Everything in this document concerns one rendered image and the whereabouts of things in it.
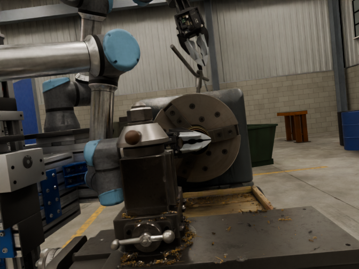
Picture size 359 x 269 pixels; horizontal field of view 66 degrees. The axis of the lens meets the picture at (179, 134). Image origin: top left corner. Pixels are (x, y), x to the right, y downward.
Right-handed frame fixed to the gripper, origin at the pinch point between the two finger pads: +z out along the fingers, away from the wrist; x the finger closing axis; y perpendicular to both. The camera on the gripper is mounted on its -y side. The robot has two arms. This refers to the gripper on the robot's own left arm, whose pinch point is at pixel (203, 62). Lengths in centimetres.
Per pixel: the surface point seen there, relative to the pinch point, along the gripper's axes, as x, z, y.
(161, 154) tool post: -15, 18, 46
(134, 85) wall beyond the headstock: -178, -197, -1015
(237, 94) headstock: 11.1, 12.1, -27.6
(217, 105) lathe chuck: 0.3, 13.7, -11.0
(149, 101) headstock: -23.3, 1.5, -28.8
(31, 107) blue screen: -288, -119, -429
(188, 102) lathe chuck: -8.6, 9.0, -11.0
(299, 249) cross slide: -3, 35, 50
